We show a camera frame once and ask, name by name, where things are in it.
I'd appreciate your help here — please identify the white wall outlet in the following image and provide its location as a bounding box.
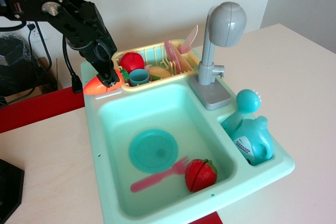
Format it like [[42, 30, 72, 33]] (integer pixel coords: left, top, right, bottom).
[[24, 22, 48, 42]]

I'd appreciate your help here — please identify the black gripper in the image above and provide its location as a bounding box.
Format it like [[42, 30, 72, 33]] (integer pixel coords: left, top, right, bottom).
[[63, 2, 119, 88]]

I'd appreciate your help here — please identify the red toy strawberry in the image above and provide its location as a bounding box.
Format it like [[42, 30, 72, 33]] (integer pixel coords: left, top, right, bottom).
[[185, 159, 218, 193]]

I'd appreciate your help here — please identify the pink toy knife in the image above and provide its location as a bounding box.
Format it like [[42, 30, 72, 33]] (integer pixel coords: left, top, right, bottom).
[[179, 25, 198, 54]]

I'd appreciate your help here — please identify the red toy tomato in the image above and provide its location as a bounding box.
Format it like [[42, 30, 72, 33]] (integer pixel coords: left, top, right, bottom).
[[120, 52, 145, 73]]

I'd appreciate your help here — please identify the teal toy cup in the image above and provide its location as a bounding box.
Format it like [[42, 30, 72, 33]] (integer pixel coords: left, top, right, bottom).
[[129, 69, 150, 87]]

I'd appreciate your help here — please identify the pink toy plate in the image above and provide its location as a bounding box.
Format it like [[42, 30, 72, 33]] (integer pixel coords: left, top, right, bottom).
[[164, 40, 181, 74]]

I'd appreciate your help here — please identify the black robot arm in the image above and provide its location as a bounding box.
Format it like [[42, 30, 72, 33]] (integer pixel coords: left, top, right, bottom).
[[1, 0, 120, 88]]

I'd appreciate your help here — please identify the mint green toy sink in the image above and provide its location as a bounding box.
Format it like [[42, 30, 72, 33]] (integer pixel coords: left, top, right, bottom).
[[84, 74, 295, 223]]

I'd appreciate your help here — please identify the yellow dish rack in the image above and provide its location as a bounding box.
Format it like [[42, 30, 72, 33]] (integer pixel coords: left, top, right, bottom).
[[112, 39, 200, 91]]

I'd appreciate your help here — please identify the black base block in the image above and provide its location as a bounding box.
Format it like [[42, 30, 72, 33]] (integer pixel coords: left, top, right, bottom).
[[1, 159, 25, 223]]

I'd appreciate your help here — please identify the black cable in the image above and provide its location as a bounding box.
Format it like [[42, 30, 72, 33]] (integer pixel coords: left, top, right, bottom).
[[61, 35, 84, 94]]

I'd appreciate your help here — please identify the pink toy fork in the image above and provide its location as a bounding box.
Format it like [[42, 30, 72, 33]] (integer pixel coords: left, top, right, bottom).
[[130, 157, 190, 193]]

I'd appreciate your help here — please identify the teal toy plate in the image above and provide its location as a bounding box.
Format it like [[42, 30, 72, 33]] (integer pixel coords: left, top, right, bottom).
[[129, 129, 179, 174]]

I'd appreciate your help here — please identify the orange toy carrot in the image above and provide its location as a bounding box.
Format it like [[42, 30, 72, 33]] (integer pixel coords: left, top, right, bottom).
[[83, 69, 124, 95]]

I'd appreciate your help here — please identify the teal dish brush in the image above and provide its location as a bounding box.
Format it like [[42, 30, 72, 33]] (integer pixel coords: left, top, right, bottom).
[[221, 89, 261, 135]]

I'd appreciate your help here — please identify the teal cleanser bottle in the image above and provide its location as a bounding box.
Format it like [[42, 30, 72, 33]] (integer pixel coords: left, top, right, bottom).
[[231, 116, 274, 166]]

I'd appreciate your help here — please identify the grey toy faucet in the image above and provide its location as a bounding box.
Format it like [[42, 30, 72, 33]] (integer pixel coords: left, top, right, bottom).
[[187, 1, 247, 110]]

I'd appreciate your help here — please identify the yellow toy corn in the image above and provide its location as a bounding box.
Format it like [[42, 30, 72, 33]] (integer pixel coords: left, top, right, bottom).
[[148, 66, 172, 79]]

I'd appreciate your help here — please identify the black bag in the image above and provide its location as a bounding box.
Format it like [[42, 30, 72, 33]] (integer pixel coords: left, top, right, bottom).
[[1, 34, 58, 107]]

